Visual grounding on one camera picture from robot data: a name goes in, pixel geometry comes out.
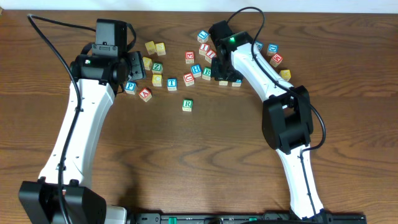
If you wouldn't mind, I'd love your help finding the yellow O block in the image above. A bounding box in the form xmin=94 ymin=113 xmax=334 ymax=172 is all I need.
xmin=218 ymin=81 xmax=228 ymax=86

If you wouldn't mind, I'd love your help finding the green B block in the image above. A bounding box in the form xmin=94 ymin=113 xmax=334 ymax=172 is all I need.
xmin=202 ymin=67 xmax=211 ymax=80

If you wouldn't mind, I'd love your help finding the blue H block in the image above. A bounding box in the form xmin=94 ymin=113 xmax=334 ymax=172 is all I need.
xmin=191 ymin=64 xmax=202 ymax=78

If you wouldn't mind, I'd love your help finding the blue T block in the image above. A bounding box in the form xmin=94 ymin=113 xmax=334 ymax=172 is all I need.
xmin=167 ymin=78 xmax=177 ymax=91

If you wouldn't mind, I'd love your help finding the green R block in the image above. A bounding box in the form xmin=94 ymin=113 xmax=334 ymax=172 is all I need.
xmin=182 ymin=99 xmax=193 ymax=112

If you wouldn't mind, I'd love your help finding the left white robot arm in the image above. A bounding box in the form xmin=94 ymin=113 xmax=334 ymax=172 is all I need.
xmin=19 ymin=52 xmax=146 ymax=223

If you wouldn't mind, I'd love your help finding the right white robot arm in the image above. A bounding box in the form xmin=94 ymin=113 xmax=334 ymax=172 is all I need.
xmin=210 ymin=31 xmax=323 ymax=220

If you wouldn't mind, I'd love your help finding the yellow block beside Z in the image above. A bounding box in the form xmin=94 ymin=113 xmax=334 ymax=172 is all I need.
xmin=142 ymin=57 xmax=153 ymax=70

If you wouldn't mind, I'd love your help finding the red I block lower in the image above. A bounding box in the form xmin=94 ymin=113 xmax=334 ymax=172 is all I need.
xmin=205 ymin=49 xmax=216 ymax=63

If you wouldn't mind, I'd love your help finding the red i block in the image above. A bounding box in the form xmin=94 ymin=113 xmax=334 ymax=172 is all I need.
xmin=198 ymin=43 xmax=210 ymax=55
xmin=205 ymin=49 xmax=216 ymax=63

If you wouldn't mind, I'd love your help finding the green Z block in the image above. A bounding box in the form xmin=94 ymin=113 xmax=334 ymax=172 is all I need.
xmin=152 ymin=62 xmax=163 ymax=74

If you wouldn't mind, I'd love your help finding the blue P block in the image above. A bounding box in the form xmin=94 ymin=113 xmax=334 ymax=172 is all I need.
xmin=124 ymin=82 xmax=137 ymax=95

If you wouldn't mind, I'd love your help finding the blue L block lower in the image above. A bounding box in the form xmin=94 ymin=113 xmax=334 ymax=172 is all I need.
xmin=231 ymin=80 xmax=242 ymax=87

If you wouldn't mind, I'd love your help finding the blue l block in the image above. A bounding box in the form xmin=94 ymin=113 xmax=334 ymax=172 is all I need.
xmin=197 ymin=30 xmax=209 ymax=43
xmin=231 ymin=80 xmax=242 ymax=87

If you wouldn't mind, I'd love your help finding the yellow G block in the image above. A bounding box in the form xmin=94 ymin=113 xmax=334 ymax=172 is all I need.
xmin=152 ymin=74 xmax=162 ymax=87

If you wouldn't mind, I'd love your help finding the yellow block top left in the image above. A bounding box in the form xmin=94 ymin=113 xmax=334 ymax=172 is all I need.
xmin=145 ymin=41 xmax=156 ymax=55

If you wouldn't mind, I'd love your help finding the red A block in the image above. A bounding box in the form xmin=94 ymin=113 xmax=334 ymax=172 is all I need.
xmin=139 ymin=88 xmax=152 ymax=102

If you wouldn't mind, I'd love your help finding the red I block upper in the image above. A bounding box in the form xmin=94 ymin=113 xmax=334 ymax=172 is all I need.
xmin=198 ymin=43 xmax=210 ymax=55

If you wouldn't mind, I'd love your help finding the yellow S block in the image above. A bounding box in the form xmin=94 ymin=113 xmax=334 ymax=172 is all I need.
xmin=155 ymin=42 xmax=166 ymax=56

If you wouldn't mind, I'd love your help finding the red U block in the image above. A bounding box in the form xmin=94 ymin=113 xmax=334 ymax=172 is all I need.
xmin=183 ymin=73 xmax=195 ymax=86

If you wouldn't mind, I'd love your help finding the red E block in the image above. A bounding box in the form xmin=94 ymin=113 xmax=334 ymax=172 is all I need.
xmin=185 ymin=51 xmax=195 ymax=64

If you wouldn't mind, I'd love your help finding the blue L block top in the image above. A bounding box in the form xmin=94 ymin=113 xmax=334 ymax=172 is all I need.
xmin=197 ymin=30 xmax=209 ymax=43

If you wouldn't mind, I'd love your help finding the blue D block right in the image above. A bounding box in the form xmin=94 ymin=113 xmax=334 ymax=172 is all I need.
xmin=266 ymin=44 xmax=279 ymax=57

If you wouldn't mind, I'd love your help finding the red M block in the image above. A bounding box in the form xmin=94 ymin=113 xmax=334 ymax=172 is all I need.
xmin=270 ymin=53 xmax=284 ymax=67

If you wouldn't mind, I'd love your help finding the yellow block far left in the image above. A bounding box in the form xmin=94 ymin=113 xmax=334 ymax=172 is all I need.
xmin=279 ymin=69 xmax=292 ymax=82

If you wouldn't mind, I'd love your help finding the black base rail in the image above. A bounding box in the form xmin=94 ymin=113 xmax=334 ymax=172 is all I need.
xmin=128 ymin=212 xmax=367 ymax=224

